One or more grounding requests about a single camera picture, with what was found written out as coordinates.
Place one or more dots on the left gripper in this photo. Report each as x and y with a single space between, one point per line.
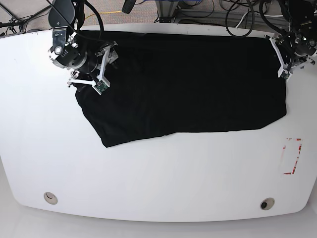
297 53

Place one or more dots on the black tripod leg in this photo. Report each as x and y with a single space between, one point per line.
20 16

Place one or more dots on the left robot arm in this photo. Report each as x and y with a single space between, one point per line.
301 16

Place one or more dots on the red tape rectangle marking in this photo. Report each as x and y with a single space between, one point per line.
290 155

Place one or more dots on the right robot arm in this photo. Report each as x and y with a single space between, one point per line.
66 17

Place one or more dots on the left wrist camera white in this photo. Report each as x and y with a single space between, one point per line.
283 72

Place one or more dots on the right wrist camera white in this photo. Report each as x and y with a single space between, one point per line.
92 71

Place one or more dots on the aluminium frame stand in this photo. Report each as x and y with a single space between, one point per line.
167 11

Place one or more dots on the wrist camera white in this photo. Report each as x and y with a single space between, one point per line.
283 72
92 71

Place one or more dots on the right table cable grommet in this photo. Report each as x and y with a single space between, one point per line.
267 204

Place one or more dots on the left table cable grommet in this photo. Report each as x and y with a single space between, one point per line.
50 198

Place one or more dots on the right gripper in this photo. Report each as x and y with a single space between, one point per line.
114 58

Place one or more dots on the table cable grommet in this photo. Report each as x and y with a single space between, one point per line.
50 198
267 204

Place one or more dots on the black graphic T-shirt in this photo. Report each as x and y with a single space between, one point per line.
163 84

